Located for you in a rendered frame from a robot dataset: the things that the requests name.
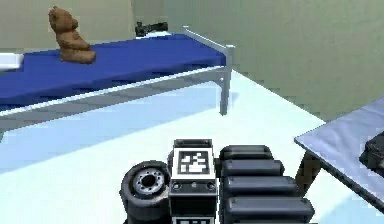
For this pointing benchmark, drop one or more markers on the blue bed with grey frame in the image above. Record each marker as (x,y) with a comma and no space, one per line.
(133,63)

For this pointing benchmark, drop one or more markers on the grey table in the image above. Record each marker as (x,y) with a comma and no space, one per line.
(346,146)

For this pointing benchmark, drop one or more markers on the brown teddy bear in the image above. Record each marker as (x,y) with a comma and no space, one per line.
(71,40)

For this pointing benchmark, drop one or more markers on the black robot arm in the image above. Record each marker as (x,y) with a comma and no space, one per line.
(253,186)

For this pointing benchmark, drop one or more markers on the black box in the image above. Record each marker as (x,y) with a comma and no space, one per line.
(375,153)

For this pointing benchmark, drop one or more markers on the white pillow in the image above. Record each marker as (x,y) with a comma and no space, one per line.
(8,61)

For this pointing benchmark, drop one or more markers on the black object behind bed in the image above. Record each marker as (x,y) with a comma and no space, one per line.
(150,28)

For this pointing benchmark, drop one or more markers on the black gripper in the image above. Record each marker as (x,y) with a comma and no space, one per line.
(146,186)

